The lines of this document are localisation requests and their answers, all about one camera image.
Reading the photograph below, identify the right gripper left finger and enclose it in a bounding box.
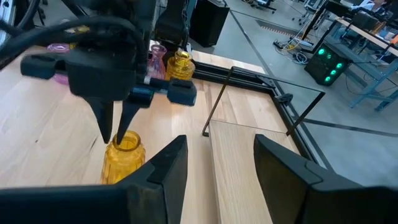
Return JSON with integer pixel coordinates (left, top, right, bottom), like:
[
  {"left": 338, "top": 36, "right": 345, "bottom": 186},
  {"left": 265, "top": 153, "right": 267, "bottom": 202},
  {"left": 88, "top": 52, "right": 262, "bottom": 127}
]
[{"left": 114, "top": 134, "right": 190, "bottom": 224}]

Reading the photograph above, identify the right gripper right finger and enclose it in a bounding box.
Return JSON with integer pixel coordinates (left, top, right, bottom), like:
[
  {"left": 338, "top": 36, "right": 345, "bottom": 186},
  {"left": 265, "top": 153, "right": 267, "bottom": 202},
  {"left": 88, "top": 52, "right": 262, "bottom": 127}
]
[{"left": 254, "top": 134, "right": 365, "bottom": 224}]

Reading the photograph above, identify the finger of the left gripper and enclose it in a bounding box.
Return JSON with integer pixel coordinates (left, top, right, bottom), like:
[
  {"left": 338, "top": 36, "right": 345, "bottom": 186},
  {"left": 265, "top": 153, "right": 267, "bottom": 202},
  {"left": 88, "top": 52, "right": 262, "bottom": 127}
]
[
  {"left": 115, "top": 88, "right": 155, "bottom": 146},
  {"left": 84, "top": 96, "right": 115, "bottom": 145}
]

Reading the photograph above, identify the yellow ribbed glass vase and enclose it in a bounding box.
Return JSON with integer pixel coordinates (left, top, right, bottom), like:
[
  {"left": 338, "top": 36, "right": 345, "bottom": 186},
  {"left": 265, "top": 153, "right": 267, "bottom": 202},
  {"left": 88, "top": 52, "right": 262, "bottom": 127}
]
[{"left": 100, "top": 129, "right": 147, "bottom": 185}]

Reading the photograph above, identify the purple swirl glass vase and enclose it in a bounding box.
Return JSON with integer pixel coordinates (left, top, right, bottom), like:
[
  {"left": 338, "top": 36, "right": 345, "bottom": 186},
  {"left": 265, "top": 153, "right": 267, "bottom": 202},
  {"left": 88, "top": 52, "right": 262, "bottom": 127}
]
[{"left": 146, "top": 44, "right": 168, "bottom": 81}]

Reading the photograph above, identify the yellow hobnail glass vase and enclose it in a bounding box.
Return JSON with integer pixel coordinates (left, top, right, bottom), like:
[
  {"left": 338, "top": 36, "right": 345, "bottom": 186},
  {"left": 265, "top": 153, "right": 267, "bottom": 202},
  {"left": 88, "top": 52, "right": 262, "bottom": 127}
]
[{"left": 165, "top": 50, "right": 197, "bottom": 82}]

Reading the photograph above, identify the wooden shelf board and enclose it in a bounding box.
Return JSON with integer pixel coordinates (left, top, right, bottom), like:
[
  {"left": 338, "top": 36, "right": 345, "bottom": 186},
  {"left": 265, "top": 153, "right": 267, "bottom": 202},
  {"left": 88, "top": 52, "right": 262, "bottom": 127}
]
[{"left": 208, "top": 119, "right": 302, "bottom": 224}]

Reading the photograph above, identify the black tower case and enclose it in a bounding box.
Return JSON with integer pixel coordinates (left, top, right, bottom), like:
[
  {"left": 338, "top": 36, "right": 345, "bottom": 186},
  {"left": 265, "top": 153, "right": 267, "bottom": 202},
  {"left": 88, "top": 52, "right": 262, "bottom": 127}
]
[{"left": 189, "top": 0, "right": 231, "bottom": 48}]

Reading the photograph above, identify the black computer with green lights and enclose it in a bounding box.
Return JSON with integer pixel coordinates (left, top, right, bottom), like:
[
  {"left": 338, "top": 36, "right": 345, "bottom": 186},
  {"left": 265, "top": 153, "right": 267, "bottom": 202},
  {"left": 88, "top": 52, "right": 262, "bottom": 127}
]
[{"left": 303, "top": 42, "right": 353, "bottom": 87}]

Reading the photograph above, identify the blue-framed wooden desk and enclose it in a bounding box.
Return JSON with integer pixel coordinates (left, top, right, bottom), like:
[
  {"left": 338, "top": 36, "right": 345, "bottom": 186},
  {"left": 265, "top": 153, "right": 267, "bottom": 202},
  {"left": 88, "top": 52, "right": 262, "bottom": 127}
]
[{"left": 323, "top": 15, "right": 398, "bottom": 112}]

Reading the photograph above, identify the seated person in background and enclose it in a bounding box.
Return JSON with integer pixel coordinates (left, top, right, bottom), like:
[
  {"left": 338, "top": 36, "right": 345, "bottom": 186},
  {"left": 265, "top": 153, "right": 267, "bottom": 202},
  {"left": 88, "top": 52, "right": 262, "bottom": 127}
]
[{"left": 350, "top": 0, "right": 390, "bottom": 14}]

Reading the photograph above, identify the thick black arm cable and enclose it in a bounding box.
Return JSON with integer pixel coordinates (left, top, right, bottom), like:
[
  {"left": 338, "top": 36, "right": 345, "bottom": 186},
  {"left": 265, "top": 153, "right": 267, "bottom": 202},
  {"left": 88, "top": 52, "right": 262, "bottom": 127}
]
[{"left": 0, "top": 15, "right": 149, "bottom": 75}]

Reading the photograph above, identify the black metal shelf frame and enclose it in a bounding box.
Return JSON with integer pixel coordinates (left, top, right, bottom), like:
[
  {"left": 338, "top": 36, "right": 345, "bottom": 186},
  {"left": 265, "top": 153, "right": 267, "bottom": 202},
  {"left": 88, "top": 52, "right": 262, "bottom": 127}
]
[{"left": 201, "top": 65, "right": 326, "bottom": 138}]

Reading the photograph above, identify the power strip with cables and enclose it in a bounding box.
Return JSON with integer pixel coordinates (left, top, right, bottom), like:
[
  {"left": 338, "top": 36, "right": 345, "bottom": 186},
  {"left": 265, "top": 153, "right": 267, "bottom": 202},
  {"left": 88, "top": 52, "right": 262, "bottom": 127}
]
[{"left": 272, "top": 35, "right": 309, "bottom": 65}]

